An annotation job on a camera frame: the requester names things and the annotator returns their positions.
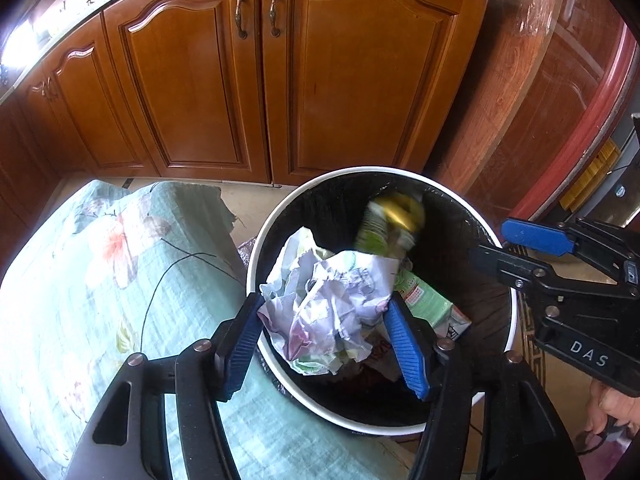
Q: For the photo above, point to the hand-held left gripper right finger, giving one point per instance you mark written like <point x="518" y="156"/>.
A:
<point x="407" y="355"/>

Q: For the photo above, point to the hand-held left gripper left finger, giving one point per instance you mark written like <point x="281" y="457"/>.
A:
<point x="240" y="360"/>

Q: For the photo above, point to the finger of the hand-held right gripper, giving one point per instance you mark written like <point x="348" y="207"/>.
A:
<point x="500" y="262"/>
<point x="535" y="237"/>

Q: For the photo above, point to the green drink carton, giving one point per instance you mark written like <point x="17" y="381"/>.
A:
<point x="425" y="300"/>

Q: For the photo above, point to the white rimmed black trash bin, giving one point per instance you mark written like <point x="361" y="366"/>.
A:
<point x="450" y="225"/>

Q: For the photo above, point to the printed paper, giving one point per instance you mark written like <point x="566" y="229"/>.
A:
<point x="330" y="300"/>

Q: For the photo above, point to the person's right hand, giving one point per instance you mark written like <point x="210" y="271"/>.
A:
<point x="612" y="405"/>

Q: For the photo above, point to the yellow ribbed object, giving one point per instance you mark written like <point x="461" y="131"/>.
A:
<point x="592" y="175"/>

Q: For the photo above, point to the grey appliance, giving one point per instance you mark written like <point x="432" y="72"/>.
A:
<point x="627" y="190"/>

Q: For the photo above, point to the red framed glass door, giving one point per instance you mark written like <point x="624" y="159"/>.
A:
<point x="550" y="60"/>

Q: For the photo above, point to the floral green blanket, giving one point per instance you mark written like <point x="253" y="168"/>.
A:
<point x="75" y="285"/>

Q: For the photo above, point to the wooden cabinet door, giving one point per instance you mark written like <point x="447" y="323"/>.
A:
<point x="185" y="95"/>
<point x="375" y="85"/>
<point x="25" y="170"/>
<point x="85" y="110"/>

